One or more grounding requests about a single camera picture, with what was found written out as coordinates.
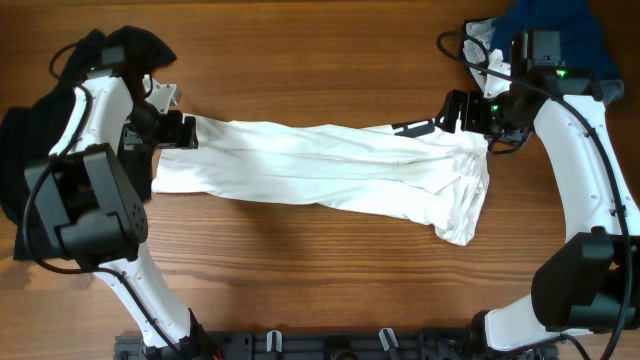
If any white t-shirt with black print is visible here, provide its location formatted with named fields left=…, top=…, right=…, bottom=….
left=152, top=117, right=489, bottom=246

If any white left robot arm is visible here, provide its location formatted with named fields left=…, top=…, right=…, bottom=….
left=22, top=75, right=222, bottom=359

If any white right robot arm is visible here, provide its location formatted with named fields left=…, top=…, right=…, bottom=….
left=461, top=95, right=639, bottom=359

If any light grey garment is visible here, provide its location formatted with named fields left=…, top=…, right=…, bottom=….
left=462, top=18, right=510, bottom=98

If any blue garment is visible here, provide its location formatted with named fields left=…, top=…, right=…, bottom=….
left=490, top=0, right=621, bottom=80

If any black garment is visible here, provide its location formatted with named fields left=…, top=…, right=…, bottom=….
left=1, top=26, right=177, bottom=260

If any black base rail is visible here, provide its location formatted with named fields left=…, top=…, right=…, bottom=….
left=113, top=328, right=559, bottom=360

